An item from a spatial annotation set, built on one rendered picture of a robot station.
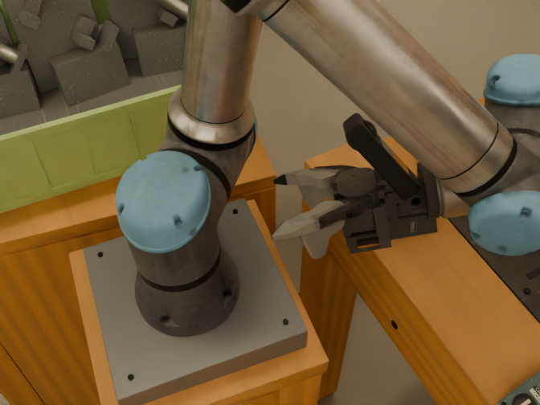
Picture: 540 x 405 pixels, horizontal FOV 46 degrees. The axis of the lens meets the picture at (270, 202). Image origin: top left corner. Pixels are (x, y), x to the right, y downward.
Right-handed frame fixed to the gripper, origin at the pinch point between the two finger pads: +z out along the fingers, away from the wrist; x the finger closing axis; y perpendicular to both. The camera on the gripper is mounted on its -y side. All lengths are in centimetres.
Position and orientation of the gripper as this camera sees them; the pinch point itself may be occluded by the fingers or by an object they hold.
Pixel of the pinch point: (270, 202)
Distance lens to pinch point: 79.9
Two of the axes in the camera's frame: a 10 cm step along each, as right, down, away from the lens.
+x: 0.2, -4.7, 8.8
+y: 2.1, 8.7, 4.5
